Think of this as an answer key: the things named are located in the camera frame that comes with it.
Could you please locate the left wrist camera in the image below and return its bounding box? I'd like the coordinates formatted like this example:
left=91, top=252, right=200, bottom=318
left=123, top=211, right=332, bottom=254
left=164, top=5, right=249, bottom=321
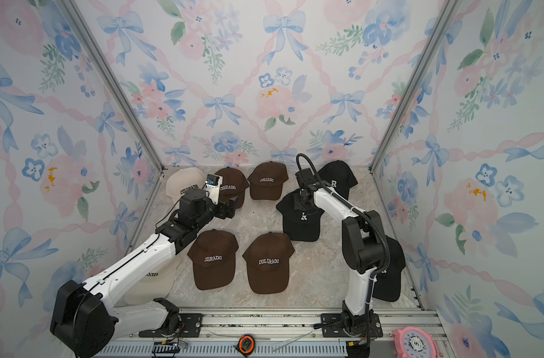
left=205, top=174, right=223, bottom=204

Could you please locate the brown colorado cap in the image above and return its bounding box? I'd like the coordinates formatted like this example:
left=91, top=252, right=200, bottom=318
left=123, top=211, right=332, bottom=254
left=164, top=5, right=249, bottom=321
left=215, top=167, right=250, bottom=209
left=187, top=229, right=239, bottom=291
left=248, top=161, right=288, bottom=201
left=242, top=232, right=295, bottom=295

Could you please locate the cream Colorado cap front left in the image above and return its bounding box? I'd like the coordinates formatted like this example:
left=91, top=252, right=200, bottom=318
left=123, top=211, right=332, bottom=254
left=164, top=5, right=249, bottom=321
left=123, top=256, right=182, bottom=306

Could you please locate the black r cap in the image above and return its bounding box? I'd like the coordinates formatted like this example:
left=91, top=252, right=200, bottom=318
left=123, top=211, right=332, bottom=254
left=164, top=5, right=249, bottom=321
left=276, top=189, right=324, bottom=243
left=318, top=161, right=358, bottom=199

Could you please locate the cream colorado cap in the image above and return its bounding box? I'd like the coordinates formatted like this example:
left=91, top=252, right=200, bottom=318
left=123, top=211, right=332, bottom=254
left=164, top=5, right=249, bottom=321
left=123, top=256, right=182, bottom=306
left=165, top=168, right=206, bottom=204

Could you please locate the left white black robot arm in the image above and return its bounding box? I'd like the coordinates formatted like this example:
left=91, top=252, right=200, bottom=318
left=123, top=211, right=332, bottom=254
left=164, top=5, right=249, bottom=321
left=50, top=188, right=237, bottom=357

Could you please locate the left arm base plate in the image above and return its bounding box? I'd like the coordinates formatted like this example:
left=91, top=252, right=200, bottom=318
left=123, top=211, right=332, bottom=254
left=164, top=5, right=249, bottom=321
left=139, top=313, right=203, bottom=339

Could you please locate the cream Colorado cap back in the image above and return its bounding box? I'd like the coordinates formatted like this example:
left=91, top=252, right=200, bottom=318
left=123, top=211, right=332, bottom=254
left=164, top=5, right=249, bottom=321
left=165, top=168, right=206, bottom=204

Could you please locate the pink round clock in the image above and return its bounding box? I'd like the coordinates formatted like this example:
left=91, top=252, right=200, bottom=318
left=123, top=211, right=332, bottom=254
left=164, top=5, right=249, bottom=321
left=393, top=327, right=439, bottom=358

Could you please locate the black R cap back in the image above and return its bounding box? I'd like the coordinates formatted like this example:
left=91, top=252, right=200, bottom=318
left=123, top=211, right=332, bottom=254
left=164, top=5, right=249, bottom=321
left=318, top=161, right=358, bottom=199

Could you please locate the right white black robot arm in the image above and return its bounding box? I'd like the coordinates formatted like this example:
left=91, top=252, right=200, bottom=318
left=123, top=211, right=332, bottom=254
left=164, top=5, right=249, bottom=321
left=296, top=168, right=390, bottom=337

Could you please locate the aluminium rail frame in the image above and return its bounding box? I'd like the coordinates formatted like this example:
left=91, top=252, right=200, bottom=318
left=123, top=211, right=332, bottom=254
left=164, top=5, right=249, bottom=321
left=98, top=308, right=456, bottom=357

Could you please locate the orange black tape measure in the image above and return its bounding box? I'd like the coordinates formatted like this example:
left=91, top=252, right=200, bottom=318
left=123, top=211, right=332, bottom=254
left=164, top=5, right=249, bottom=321
left=235, top=334, right=256, bottom=357

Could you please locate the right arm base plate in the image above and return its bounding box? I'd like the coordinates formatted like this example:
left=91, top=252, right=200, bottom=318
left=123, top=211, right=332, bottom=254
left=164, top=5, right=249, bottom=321
left=313, top=311, right=383, bottom=340

